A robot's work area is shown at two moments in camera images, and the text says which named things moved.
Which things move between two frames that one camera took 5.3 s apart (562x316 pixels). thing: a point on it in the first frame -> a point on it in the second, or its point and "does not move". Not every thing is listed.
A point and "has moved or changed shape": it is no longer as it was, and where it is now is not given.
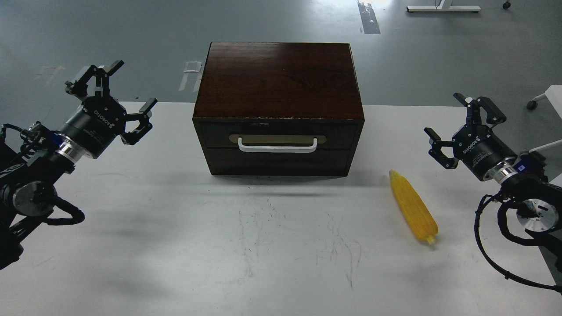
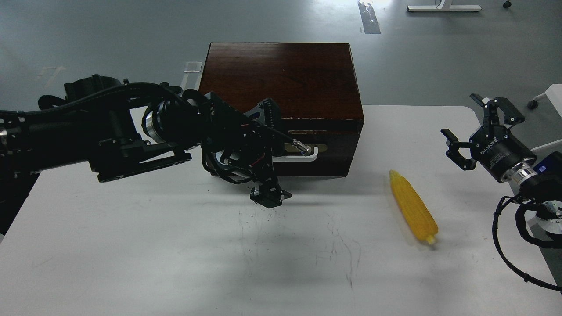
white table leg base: x=444 y=5 does not move
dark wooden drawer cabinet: x=278 y=109 does not move
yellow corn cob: x=419 y=217 does not move
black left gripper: x=101 y=121 -> x=200 y=119
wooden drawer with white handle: x=277 y=135 has moved or changed shape
